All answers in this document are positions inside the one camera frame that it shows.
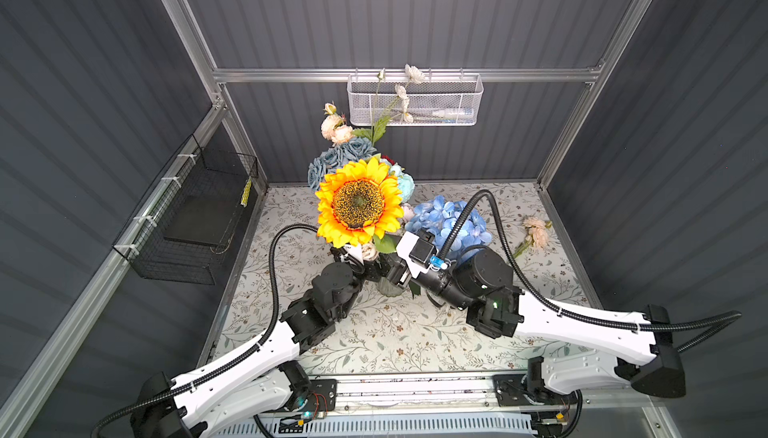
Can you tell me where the pink peach flower bunch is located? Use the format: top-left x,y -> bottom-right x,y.
359,242 -> 380,262

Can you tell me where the blue hydrangea flower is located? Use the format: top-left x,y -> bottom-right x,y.
405,196 -> 492,263

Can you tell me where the peach carnation flower stem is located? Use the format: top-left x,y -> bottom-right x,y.
513,216 -> 552,258

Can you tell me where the pale blue peony stem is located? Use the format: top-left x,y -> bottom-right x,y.
390,164 -> 415,202

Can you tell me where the dusty blue rose bunch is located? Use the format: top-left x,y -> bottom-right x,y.
307,137 -> 378,192

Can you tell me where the white peony flower stem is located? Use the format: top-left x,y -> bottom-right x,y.
321,103 -> 355,146

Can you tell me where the white poppy flower stem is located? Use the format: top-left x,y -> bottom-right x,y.
353,64 -> 426,144

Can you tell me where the clear ribbed glass vase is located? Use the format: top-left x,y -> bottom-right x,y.
376,278 -> 405,298

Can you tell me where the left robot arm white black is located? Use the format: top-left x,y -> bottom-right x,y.
130,263 -> 362,437

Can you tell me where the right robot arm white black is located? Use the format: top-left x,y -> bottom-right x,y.
387,243 -> 687,402

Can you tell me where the floral patterned table mat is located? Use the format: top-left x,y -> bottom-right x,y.
209,183 -> 593,375

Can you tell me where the yellow tag on basket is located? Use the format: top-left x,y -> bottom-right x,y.
239,177 -> 252,208

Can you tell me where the marker pen in basket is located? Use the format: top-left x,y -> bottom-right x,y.
412,108 -> 476,126

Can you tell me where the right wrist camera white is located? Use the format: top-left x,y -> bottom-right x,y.
396,230 -> 448,279

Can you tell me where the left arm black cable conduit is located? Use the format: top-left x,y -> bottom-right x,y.
89,223 -> 319,438

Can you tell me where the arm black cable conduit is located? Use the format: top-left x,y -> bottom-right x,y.
437,189 -> 743,355
89,223 -> 319,438

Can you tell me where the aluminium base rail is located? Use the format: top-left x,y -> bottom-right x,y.
161,368 -> 679,438

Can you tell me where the black wire wall basket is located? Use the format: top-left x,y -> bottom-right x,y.
113,139 -> 259,286

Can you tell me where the white wire mesh basket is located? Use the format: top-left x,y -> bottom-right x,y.
346,72 -> 484,127

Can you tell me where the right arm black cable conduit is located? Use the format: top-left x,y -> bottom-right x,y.
437,189 -> 743,355

